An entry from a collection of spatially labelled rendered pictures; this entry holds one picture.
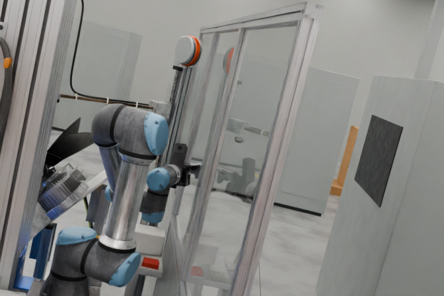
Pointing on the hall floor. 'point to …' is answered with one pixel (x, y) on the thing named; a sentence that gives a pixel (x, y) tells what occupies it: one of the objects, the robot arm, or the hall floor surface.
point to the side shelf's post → (131, 286)
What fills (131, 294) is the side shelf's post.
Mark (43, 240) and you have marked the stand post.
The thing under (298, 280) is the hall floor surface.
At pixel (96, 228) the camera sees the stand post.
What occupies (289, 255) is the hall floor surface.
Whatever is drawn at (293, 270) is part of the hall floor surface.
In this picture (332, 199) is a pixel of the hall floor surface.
